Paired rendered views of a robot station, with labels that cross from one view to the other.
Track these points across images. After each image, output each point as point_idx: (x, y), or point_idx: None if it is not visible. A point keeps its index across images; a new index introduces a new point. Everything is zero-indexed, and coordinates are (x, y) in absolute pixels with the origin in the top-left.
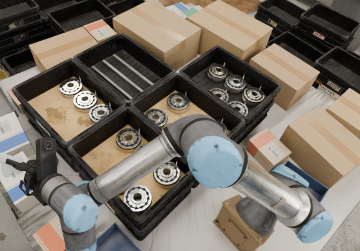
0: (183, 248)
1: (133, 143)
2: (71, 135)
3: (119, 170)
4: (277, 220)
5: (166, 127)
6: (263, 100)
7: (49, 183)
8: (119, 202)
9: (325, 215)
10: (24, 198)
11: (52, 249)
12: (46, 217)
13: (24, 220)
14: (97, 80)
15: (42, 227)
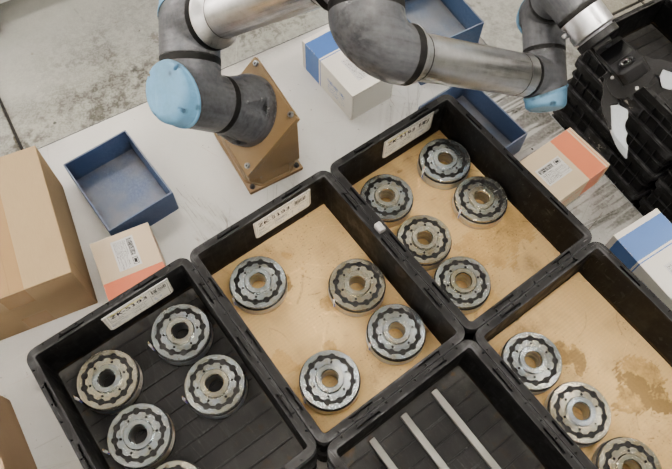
0: (362, 140)
1: (451, 266)
2: (590, 321)
3: (497, 51)
4: (185, 154)
5: (422, 51)
6: (112, 307)
7: (604, 13)
8: (481, 125)
9: None
10: (644, 216)
11: (572, 141)
12: (595, 216)
13: (632, 216)
14: (560, 436)
15: (598, 202)
